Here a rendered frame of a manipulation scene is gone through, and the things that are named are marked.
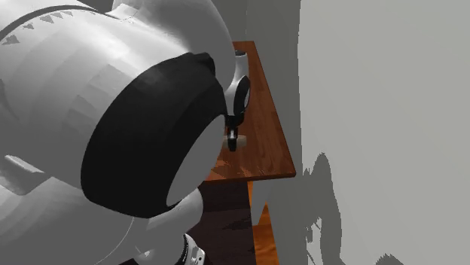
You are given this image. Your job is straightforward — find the beige round disc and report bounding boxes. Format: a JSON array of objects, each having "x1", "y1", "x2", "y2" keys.
[{"x1": 221, "y1": 134, "x2": 248, "y2": 150}]

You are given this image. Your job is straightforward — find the brown wooden table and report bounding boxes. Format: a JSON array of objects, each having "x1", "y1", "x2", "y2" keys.
[{"x1": 186, "y1": 40, "x2": 298, "y2": 265}]

